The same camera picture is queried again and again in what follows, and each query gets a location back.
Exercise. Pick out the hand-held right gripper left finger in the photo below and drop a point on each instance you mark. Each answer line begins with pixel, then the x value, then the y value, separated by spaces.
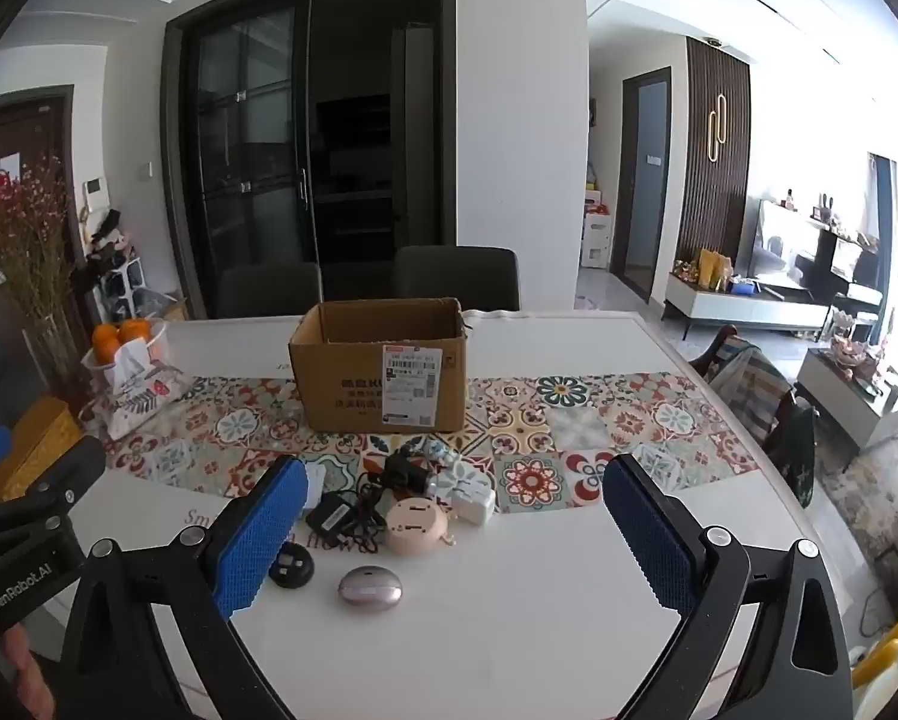
pixel 258 540

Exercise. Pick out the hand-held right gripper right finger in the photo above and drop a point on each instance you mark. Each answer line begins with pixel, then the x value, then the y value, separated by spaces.
pixel 644 540

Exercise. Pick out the pink round device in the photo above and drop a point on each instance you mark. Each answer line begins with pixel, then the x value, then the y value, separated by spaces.
pixel 415 529

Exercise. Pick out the black bike light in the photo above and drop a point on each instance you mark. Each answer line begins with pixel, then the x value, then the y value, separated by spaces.
pixel 405 472

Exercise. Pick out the cardboard box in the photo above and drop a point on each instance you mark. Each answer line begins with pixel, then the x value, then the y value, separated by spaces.
pixel 171 307
pixel 344 390

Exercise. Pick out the white cube adapter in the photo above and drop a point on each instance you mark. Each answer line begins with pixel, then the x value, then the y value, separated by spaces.
pixel 473 508
pixel 447 484

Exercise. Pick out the person's left hand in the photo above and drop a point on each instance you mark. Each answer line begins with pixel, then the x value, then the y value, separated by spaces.
pixel 29 671

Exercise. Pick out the yellow box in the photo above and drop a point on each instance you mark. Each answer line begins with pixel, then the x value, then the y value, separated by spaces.
pixel 32 442

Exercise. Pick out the black round disc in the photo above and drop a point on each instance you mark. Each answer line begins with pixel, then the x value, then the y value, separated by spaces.
pixel 293 566

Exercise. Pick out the black power adapter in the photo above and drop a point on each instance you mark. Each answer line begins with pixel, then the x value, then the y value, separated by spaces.
pixel 333 514

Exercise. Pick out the glass vase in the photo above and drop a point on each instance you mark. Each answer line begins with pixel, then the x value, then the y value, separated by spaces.
pixel 59 360

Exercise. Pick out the floral printed tissue cover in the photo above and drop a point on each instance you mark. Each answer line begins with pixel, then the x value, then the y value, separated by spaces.
pixel 145 397

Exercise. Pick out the mauve oval mouse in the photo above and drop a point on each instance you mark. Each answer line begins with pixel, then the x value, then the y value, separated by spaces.
pixel 370 586

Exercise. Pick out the orange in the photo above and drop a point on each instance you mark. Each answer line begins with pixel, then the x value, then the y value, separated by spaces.
pixel 106 343
pixel 135 331

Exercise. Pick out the patterned table runner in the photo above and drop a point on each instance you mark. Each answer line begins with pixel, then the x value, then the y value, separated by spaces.
pixel 554 427

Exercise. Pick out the white fruit basket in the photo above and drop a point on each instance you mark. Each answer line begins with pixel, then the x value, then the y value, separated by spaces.
pixel 156 345

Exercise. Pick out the chair with plaid cushion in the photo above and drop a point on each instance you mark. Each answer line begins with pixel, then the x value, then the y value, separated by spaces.
pixel 756 390

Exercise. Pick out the white shoe rack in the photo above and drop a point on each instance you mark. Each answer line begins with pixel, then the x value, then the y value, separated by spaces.
pixel 115 285

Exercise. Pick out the cardboard box on floor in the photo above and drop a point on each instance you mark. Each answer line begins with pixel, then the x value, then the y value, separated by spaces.
pixel 171 307

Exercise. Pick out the small white blue gadget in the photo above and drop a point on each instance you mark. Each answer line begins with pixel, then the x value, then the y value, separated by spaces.
pixel 438 454

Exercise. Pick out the dried pink flowers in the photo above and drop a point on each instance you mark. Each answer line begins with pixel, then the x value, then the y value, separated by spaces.
pixel 29 232

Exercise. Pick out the patterned rug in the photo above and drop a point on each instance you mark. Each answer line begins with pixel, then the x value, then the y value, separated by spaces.
pixel 877 495

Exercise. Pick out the white coffee table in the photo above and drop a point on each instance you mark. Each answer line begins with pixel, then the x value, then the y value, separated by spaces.
pixel 847 397

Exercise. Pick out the dark dining chair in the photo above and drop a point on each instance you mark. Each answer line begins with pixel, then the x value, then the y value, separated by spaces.
pixel 269 291
pixel 456 277

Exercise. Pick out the white tv console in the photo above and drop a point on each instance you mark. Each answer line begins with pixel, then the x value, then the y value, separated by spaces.
pixel 741 304

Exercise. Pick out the yellow bags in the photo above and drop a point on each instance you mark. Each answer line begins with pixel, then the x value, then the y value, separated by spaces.
pixel 717 270

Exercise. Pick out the small white cabinet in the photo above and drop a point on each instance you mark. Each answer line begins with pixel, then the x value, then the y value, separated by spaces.
pixel 596 240

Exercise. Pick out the brown entrance door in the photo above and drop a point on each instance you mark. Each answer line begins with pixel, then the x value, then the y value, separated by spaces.
pixel 44 142

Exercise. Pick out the television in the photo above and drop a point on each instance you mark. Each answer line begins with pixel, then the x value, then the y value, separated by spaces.
pixel 779 240

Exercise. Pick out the black piano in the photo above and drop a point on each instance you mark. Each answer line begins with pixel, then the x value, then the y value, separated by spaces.
pixel 832 262

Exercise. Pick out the dark hallway door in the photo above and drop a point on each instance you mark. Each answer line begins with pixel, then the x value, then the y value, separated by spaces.
pixel 644 187

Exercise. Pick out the dark glass sliding door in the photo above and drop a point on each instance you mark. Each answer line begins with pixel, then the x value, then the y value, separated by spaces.
pixel 254 135

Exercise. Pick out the white wall intercom panel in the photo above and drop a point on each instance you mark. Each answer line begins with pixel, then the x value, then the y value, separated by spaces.
pixel 95 193

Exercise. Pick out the slatted wood wall panel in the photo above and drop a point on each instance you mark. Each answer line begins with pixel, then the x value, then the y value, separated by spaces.
pixel 700 202

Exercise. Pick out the gold wall ornament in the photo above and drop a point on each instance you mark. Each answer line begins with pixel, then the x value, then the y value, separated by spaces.
pixel 719 127

